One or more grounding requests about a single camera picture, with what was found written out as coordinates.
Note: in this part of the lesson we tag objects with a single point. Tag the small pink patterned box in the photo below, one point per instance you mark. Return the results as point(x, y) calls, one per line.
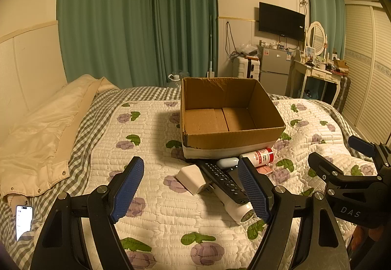
point(264, 170)

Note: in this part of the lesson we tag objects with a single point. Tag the clear plastic bag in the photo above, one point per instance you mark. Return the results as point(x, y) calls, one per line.
point(246, 49)

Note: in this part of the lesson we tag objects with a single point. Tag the white suitcase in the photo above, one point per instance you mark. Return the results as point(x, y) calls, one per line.
point(244, 66)

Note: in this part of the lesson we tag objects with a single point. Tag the white vanity table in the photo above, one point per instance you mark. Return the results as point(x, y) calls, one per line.
point(317, 72)

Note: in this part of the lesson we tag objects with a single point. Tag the grey fridge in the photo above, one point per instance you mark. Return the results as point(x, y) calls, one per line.
point(275, 68)

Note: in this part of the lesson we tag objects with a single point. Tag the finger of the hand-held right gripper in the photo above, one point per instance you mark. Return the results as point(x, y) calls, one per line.
point(322, 166)
point(360, 144)

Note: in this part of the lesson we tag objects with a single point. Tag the cream duvet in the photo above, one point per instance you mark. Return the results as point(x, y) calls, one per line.
point(39, 135)

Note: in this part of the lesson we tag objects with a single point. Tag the white oval mirror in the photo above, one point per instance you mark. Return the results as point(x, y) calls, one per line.
point(316, 37)

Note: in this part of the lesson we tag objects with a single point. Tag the person's right hand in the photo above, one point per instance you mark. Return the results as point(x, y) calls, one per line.
point(359, 238)

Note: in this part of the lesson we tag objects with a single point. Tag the white slatted wardrobe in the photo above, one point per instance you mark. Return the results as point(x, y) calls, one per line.
point(371, 68)

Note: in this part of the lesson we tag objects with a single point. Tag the teal basket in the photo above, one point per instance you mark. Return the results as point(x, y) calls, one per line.
point(311, 91)

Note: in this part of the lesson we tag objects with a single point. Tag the white mop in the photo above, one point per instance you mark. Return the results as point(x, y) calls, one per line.
point(210, 46)

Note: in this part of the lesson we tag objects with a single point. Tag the white charger adapter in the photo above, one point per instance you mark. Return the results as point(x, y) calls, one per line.
point(191, 179)

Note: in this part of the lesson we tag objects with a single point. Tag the brown cardboard box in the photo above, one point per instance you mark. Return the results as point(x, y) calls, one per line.
point(232, 123)

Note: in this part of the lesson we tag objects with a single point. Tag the smartphone with lit screen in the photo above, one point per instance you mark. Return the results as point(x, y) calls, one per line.
point(23, 222)

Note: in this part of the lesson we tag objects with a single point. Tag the dark checked suitcase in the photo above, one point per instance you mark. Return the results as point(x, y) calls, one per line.
point(343, 92)

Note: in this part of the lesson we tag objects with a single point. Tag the pale blue earbud case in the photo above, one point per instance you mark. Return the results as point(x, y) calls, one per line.
point(226, 162)

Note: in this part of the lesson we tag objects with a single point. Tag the white floral quilt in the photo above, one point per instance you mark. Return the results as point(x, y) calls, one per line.
point(158, 221)

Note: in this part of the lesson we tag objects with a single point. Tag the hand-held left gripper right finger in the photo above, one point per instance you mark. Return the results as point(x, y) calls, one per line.
point(252, 189)

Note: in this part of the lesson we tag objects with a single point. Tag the white bottle with red cap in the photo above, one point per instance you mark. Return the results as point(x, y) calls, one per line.
point(259, 157)

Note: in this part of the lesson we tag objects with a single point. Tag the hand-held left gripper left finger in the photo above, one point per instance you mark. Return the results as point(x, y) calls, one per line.
point(128, 187)

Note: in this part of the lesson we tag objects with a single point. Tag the black wall television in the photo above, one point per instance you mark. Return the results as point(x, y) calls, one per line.
point(281, 21)

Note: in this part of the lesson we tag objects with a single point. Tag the black remote control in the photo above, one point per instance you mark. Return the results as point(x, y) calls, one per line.
point(223, 181)

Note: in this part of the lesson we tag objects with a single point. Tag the wide green curtain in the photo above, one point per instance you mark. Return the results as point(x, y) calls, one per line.
point(104, 19)

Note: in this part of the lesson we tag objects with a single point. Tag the small photo frame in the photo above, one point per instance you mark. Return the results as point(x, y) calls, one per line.
point(310, 52)

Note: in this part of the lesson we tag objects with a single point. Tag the clear water jug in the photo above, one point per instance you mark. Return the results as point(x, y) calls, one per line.
point(177, 77)

